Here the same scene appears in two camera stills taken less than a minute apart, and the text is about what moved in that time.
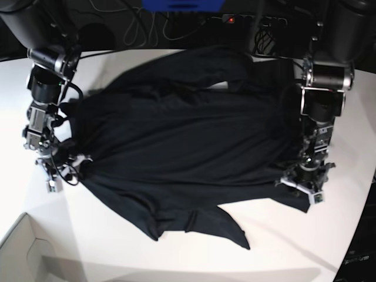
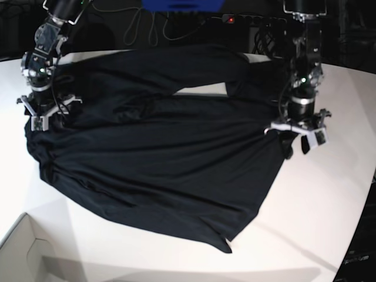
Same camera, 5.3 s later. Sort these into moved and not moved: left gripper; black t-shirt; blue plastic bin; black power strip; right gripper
Moved: left gripper; right gripper; black t-shirt
Not moved: black power strip; blue plastic bin
